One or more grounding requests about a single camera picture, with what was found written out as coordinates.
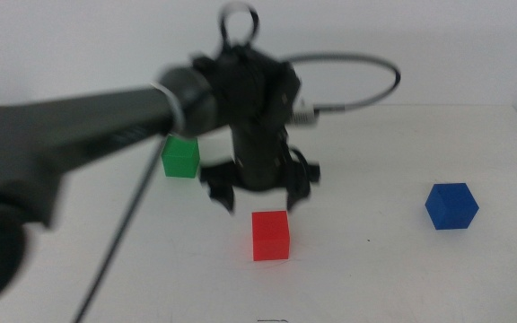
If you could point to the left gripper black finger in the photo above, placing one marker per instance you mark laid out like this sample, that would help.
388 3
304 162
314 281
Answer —
298 195
222 195

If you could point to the left black Piper robot arm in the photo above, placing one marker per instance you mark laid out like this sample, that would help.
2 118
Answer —
61 130

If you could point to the green cube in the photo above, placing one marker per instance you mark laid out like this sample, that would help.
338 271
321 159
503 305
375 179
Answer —
180 159

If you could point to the blue cube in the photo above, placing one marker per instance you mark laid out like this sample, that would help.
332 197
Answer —
451 207

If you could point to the red cube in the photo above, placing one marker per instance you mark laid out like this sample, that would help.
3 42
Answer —
270 235

